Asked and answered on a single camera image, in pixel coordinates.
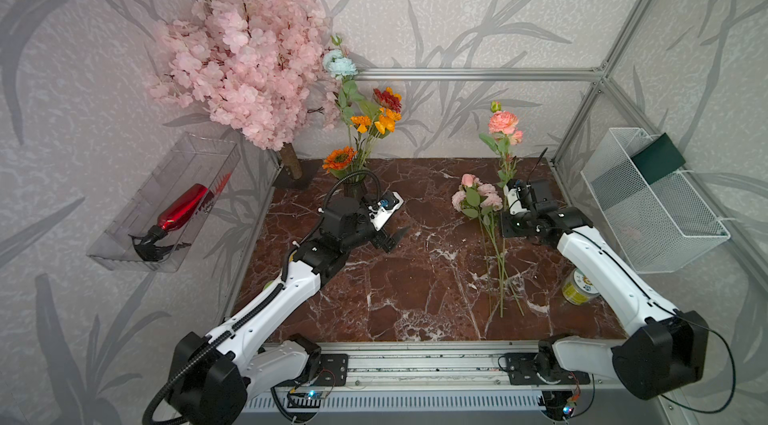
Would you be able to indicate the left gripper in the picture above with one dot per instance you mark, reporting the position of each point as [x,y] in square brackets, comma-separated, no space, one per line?
[392,242]

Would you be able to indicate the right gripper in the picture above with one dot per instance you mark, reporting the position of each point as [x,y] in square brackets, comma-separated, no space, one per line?
[506,230]

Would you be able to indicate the pink carnation stem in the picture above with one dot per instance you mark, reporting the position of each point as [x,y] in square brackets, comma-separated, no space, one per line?
[482,202]
[490,221]

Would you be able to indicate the pink rose stem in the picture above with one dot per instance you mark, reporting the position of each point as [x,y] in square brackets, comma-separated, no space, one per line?
[469,198]

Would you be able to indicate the large pink peony stem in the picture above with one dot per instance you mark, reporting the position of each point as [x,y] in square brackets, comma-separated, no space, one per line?
[502,136]

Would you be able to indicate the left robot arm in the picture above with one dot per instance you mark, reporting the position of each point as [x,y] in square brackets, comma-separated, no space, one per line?
[212,376]

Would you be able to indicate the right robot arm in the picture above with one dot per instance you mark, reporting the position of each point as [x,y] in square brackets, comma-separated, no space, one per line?
[665,348]

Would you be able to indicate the dark glass vase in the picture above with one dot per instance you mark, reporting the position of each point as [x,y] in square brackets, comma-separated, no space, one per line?
[354,188]

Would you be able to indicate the round tape roll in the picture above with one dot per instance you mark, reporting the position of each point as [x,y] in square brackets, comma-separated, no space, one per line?
[578,289]

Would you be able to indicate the dark green card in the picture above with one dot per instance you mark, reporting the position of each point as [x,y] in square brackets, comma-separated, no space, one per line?
[658,159]

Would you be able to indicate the mixed flower bouquet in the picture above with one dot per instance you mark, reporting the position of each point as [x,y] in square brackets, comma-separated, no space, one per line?
[368,120]

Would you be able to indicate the red spray bottle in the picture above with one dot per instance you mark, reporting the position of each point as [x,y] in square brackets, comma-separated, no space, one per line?
[175,217]

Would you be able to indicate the pink cherry blossom tree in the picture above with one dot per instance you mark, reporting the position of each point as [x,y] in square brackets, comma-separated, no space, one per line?
[256,66]

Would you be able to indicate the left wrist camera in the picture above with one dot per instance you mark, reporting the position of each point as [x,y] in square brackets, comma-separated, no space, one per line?
[384,209]

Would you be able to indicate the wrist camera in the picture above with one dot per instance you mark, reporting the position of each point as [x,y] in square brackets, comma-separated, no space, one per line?
[512,196]
[384,209]

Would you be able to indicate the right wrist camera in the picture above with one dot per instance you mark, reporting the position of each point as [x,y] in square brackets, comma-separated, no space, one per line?
[512,196]

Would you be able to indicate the white wire mesh basket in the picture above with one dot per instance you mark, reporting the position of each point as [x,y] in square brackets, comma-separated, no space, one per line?
[661,227]

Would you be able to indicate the aluminium mounting rail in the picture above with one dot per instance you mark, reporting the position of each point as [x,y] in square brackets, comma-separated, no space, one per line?
[430,363]

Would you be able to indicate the clear plastic wall bin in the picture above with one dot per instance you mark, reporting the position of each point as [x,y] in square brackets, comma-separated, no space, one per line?
[191,160]

